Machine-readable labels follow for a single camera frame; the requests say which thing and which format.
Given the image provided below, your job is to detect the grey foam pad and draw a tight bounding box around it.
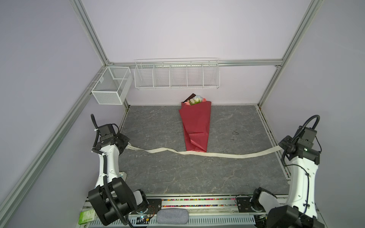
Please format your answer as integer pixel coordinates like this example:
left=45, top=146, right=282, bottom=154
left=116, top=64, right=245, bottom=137
left=157, top=208, right=189, bottom=225

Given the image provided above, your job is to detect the green white packet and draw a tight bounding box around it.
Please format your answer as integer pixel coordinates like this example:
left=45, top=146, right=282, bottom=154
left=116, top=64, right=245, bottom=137
left=78, top=209, right=97, bottom=225

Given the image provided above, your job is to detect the red wrapping paper sheet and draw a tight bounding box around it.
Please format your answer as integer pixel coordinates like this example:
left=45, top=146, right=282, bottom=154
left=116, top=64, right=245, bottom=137
left=179, top=94, right=212, bottom=153

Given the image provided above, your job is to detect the white wire shelf basket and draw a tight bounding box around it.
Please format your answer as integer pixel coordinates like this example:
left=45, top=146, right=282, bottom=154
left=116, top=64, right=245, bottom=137
left=134, top=58, right=221, bottom=89

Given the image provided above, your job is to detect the cream ribbon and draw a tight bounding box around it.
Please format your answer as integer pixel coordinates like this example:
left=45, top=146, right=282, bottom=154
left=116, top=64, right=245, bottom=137
left=126, top=144, right=282, bottom=159

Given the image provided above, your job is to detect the white mesh box basket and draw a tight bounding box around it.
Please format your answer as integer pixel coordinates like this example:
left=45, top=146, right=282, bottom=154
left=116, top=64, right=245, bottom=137
left=91, top=66, right=133, bottom=105

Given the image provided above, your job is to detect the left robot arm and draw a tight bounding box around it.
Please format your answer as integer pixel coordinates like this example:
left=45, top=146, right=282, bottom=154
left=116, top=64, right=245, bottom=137
left=88, top=121, right=148, bottom=227

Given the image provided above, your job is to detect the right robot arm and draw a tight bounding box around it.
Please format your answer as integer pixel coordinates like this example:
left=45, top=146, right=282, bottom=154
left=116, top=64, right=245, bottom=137
left=250, top=126, right=325, bottom=228

